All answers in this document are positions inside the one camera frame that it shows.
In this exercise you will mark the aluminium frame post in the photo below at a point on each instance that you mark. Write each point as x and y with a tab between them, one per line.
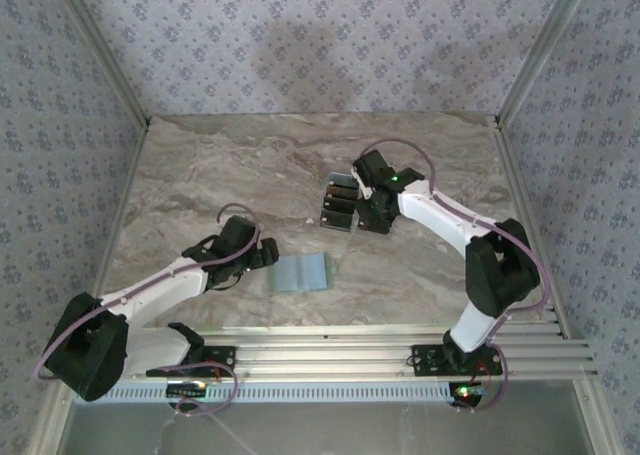
542	50
106	50

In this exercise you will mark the black compartment tray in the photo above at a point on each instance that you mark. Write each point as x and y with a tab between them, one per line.
323	225

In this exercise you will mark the small circuit board with LEDs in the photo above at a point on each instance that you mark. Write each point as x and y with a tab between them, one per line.
187	389
467	392

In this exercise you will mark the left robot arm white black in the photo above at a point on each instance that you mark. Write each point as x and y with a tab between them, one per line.
160	290

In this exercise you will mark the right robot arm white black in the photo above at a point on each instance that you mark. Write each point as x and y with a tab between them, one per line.
435	215

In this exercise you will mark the aluminium extrusion base rails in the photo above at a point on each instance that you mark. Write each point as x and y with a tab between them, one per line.
325	355

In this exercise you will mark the aluminium frame bar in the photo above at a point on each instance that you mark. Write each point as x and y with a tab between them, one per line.
595	420
53	420

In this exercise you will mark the aluminium side rail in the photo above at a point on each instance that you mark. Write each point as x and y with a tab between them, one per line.
529	225

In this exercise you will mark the grey metal sheet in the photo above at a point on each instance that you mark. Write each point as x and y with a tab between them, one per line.
350	430

